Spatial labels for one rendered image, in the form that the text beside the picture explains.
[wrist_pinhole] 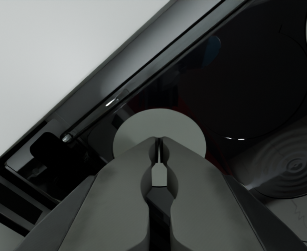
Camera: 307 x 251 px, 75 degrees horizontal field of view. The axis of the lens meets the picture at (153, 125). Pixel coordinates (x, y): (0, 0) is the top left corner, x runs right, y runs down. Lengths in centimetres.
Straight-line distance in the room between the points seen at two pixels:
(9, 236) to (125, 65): 20
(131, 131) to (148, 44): 11
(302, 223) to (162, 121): 24
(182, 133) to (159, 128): 2
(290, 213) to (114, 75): 29
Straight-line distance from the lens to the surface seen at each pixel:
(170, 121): 20
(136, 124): 20
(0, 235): 21
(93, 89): 29
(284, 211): 32
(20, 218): 22
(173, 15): 26
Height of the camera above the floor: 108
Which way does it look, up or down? 63 degrees down
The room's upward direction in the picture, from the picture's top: 178 degrees counter-clockwise
